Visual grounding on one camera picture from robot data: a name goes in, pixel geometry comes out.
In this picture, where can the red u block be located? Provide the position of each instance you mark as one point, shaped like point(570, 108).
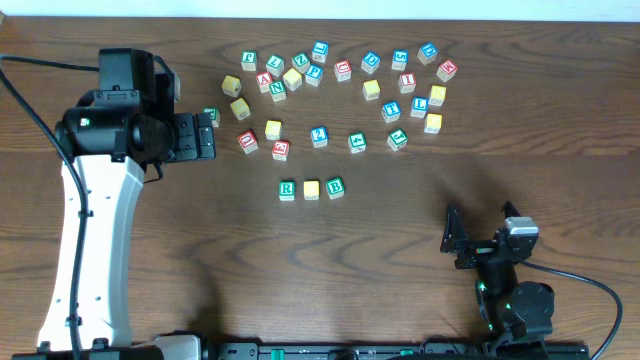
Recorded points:
point(248, 142)
point(342, 70)

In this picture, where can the yellow K block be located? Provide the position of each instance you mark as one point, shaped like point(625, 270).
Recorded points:
point(437, 95)

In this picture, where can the blue S block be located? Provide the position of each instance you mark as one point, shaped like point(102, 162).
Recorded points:
point(400, 60)

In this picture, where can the green J block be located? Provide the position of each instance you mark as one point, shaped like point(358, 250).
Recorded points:
point(397, 139)

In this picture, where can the green N block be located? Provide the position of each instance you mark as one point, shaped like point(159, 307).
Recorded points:
point(277, 91)

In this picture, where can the red I block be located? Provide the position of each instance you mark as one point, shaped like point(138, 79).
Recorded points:
point(407, 83)

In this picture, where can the green Z block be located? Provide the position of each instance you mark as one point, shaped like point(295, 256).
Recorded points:
point(301, 62)

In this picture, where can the green R block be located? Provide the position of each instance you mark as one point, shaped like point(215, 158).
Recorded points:
point(287, 190)

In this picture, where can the yellow block near N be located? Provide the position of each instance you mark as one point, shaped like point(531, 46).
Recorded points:
point(292, 79)

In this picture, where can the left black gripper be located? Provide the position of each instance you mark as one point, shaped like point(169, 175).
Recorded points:
point(203, 135)

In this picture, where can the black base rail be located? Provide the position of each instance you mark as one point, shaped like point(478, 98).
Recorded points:
point(438, 349)

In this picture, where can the blue block top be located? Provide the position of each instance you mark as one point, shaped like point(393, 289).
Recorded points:
point(320, 51)

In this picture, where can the green L block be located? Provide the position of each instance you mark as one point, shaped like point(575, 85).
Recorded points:
point(275, 65)

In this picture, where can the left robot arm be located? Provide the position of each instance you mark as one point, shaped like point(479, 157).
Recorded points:
point(107, 141)

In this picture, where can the red U block upper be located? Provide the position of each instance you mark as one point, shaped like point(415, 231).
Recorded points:
point(342, 70)

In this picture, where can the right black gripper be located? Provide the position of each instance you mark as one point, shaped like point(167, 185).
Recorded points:
point(478, 249)

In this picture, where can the blue T block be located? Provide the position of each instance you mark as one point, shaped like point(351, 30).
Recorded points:
point(391, 111)

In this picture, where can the red U block lower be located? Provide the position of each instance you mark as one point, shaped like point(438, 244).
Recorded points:
point(248, 142)

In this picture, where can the blue P block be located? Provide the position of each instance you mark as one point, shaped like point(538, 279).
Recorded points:
point(314, 75)

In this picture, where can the green B block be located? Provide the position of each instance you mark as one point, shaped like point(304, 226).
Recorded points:
point(335, 188)

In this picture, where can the green 4 block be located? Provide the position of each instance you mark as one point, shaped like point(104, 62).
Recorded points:
point(357, 142)

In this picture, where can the red M block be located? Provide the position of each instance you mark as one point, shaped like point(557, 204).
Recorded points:
point(447, 70)

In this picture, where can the blue L block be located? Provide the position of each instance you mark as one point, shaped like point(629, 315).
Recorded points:
point(419, 107)

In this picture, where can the green V block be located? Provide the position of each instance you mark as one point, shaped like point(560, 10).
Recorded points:
point(214, 116)

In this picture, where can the blue D block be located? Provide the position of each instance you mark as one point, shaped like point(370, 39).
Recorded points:
point(370, 62)

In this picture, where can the red A block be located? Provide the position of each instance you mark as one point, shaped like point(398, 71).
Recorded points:
point(264, 80)

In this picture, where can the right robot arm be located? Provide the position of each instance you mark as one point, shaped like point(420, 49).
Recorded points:
point(516, 312)

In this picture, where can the red E block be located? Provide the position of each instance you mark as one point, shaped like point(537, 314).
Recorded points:
point(280, 150)

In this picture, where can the yellow block far left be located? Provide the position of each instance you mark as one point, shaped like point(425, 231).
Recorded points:
point(231, 86)

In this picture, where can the blue 2 block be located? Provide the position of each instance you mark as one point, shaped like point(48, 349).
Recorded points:
point(319, 137)

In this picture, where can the green block far left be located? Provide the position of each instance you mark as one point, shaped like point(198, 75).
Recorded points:
point(249, 61)

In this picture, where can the yellow G block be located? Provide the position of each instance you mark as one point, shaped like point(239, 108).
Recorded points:
point(433, 123)

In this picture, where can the yellow O block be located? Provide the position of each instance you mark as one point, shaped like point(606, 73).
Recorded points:
point(371, 90)
point(311, 190)

